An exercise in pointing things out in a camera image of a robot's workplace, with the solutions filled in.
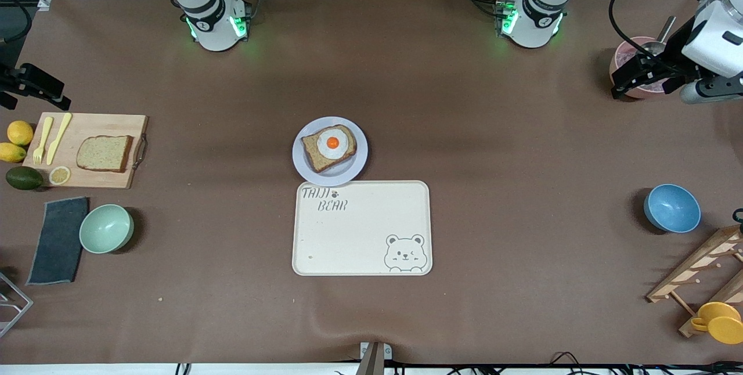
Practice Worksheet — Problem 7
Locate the fried egg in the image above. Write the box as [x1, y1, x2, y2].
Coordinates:
[317, 128, 349, 160]

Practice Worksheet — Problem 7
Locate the wooden cutting board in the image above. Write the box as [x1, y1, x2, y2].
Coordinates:
[22, 112, 149, 190]

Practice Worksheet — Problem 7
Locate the blue bowl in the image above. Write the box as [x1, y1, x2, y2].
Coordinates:
[643, 184, 702, 233]

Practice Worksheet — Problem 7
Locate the cream bear print tray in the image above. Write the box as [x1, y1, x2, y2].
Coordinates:
[291, 181, 433, 276]

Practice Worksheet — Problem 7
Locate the metal wire rack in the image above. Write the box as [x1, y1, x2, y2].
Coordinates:
[0, 271, 34, 338]

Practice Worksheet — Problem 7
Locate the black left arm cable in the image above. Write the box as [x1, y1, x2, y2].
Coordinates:
[608, 0, 697, 65]

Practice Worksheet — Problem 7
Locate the yellow plastic knife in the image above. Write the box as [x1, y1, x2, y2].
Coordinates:
[46, 112, 73, 165]

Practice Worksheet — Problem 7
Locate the grey folded cloth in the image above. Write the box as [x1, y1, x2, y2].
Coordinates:
[26, 197, 89, 286]

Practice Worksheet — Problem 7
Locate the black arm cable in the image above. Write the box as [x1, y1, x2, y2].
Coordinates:
[608, 0, 697, 65]
[0, 0, 33, 45]

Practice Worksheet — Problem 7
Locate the yellow lemon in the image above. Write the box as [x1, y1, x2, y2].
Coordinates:
[7, 120, 34, 146]
[0, 142, 27, 163]

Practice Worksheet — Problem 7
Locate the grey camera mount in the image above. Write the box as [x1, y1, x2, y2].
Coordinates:
[355, 341, 392, 375]

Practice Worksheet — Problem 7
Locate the plain brown bread slice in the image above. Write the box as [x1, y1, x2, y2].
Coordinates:
[76, 135, 134, 174]

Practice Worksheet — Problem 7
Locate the mint green bowl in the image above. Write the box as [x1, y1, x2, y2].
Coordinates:
[79, 204, 135, 254]

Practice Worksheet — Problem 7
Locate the dark green avocado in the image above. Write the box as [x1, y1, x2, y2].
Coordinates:
[6, 166, 44, 191]

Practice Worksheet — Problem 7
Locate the bread slice under egg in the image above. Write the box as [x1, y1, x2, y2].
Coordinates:
[301, 125, 358, 173]

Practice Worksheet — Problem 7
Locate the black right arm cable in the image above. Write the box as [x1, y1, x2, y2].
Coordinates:
[0, 0, 33, 45]

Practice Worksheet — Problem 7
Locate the lavender round plate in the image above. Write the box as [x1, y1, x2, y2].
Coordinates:
[292, 117, 369, 187]

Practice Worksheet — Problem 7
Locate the yellow plastic fork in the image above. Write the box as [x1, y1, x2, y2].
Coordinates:
[33, 116, 54, 165]

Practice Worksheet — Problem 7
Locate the pink bowl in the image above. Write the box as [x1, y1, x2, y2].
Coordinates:
[609, 37, 677, 100]

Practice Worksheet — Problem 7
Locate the metal scoop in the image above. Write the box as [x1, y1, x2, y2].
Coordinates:
[639, 15, 677, 57]

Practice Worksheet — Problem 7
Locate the wooden drying rack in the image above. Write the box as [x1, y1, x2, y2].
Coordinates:
[646, 225, 743, 338]

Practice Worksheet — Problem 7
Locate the yellow cup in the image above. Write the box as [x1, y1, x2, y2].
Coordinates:
[691, 302, 743, 345]

